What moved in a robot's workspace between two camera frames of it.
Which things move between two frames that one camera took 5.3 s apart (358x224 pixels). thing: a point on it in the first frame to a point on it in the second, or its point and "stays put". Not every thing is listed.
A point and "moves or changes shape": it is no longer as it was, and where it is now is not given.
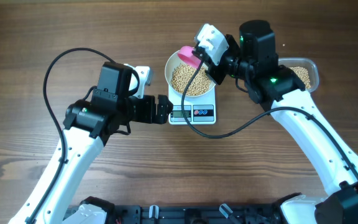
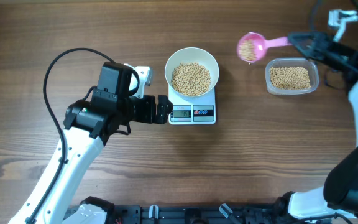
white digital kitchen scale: [198, 110] stays put
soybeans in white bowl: [182, 76] stays put
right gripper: [214, 73] to [318, 38]
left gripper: [149, 116] stays put
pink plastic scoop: [185, 53] moves or changes shape
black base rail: [197, 214] stays put
